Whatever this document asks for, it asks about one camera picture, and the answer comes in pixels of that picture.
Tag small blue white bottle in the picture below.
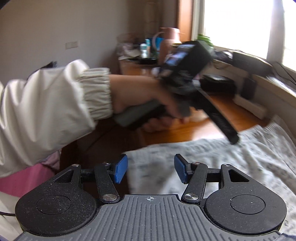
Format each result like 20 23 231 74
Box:
139 43 149 58

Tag person's left hand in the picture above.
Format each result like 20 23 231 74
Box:
109 74 194 130

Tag green lid shaker bottle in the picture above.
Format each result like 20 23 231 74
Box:
197 34 214 51

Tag pink garment on lap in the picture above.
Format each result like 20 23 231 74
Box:
1 161 60 197

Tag white patterned pajama garment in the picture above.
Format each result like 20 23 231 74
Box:
127 116 295 235

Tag black power adapter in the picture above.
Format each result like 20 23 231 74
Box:
240 78 257 100

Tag white power strip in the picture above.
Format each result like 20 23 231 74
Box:
233 94 267 120

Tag black box on sill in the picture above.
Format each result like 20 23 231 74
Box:
232 51 273 77

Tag black cable on sill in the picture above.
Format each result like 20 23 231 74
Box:
272 60 296 86

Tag white pink thermos cup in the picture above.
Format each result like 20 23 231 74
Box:
158 27 181 65

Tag black quilted case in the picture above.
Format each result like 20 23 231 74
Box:
200 74 237 95

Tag left forearm beige sleeve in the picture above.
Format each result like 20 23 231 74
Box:
1 60 113 177

